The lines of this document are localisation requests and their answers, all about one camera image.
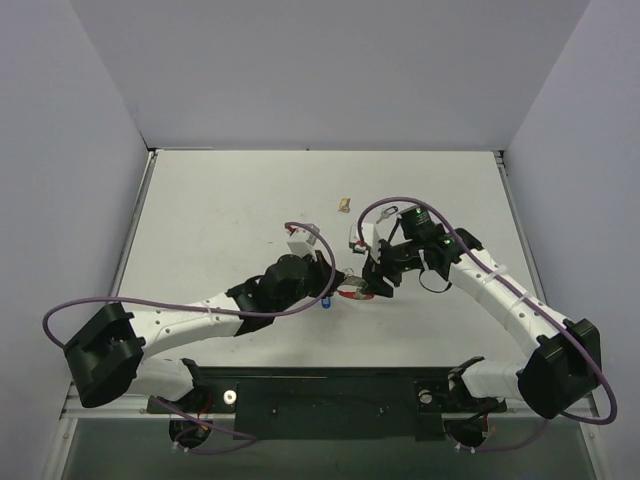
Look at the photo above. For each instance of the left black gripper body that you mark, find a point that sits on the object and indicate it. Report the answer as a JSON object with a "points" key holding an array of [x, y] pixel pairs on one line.
{"points": [[325, 270]]}

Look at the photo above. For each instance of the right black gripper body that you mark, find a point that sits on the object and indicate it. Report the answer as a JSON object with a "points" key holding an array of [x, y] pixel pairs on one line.
{"points": [[380, 267]]}

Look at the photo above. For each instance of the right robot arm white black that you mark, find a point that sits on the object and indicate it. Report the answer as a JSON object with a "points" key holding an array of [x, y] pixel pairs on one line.
{"points": [[562, 362]]}

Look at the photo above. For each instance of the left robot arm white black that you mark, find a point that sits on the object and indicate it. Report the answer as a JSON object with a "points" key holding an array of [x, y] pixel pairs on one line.
{"points": [[120, 352]]}

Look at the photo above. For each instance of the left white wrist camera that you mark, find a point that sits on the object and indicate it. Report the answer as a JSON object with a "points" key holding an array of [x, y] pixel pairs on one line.
{"points": [[302, 239]]}

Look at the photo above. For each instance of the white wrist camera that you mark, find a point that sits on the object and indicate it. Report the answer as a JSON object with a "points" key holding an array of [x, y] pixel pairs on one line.
{"points": [[302, 239], [364, 240]]}

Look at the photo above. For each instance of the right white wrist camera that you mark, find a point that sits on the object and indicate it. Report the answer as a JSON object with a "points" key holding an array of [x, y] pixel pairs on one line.
{"points": [[364, 240]]}

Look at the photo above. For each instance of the key with black ring tag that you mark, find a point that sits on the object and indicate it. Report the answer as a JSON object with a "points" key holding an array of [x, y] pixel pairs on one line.
{"points": [[387, 213]]}

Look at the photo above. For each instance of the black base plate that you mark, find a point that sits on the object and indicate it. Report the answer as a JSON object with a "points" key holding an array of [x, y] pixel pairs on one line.
{"points": [[253, 419]]}

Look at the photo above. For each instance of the aluminium frame rail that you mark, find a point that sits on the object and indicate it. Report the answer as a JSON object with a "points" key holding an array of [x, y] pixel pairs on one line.
{"points": [[226, 399]]}

